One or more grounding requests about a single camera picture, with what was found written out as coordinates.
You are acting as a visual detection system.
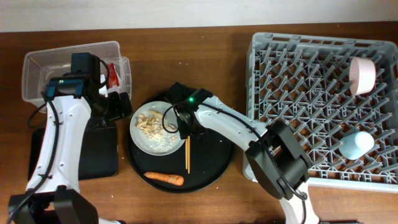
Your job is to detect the wooden chopstick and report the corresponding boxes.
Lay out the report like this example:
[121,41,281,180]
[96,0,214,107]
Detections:
[187,136,190,174]
[185,138,188,170]

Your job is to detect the red snack wrapper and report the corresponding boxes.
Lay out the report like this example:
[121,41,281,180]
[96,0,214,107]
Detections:
[107,63,121,88]

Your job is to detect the blue cup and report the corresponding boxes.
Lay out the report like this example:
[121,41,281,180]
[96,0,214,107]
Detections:
[339,131,374,160]

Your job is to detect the pink bowl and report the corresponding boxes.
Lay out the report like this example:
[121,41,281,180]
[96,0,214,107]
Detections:
[349,57,376,95]

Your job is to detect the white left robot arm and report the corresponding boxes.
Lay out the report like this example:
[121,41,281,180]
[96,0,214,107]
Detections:
[7,75,132,223]

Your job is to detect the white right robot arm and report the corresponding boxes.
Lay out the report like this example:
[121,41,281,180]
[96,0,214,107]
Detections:
[171,88,320,223]

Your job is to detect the clear plastic waste bin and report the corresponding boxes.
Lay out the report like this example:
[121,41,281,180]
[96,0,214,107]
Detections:
[22,41,132,107]

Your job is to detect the grey dishwasher rack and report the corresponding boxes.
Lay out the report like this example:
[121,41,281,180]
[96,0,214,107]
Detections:
[246,32,397,193]

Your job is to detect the peanut shells and rice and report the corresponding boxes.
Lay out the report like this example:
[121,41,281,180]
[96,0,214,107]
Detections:
[134,110,177,153]

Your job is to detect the round black serving tray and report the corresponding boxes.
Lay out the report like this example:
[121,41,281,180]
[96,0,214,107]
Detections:
[127,91,234,193]

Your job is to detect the grey plate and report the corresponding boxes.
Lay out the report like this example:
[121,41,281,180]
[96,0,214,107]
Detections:
[130,101,185,156]

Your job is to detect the black rectangular tray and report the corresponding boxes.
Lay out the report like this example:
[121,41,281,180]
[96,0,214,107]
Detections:
[27,119,119,181]

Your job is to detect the orange carrot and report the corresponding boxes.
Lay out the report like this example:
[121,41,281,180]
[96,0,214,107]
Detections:
[144,172,184,186]

